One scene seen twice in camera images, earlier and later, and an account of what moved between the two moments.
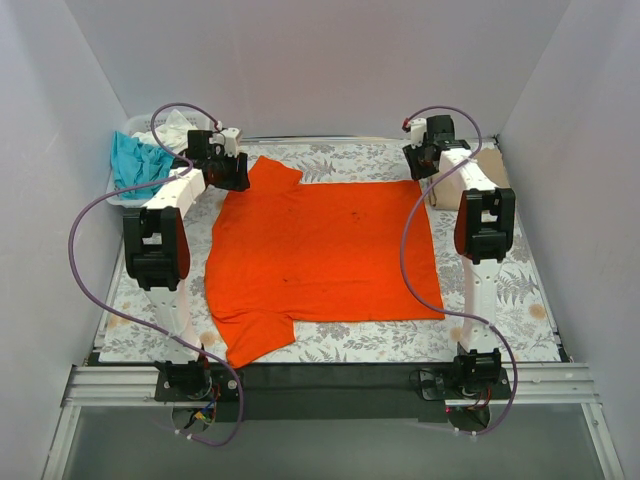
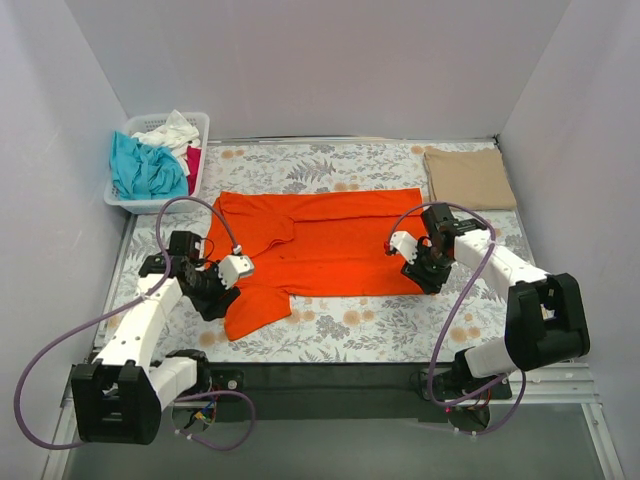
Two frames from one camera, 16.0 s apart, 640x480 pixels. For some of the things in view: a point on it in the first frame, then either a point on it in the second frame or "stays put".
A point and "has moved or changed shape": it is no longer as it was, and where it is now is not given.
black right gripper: x=417 y=163 to x=422 y=275
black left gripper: x=232 y=175 to x=215 y=301
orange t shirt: x=282 y=251 has moved or changed shape
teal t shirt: x=135 y=162 stays put
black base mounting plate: x=334 y=392 stays put
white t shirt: x=173 y=133 stays put
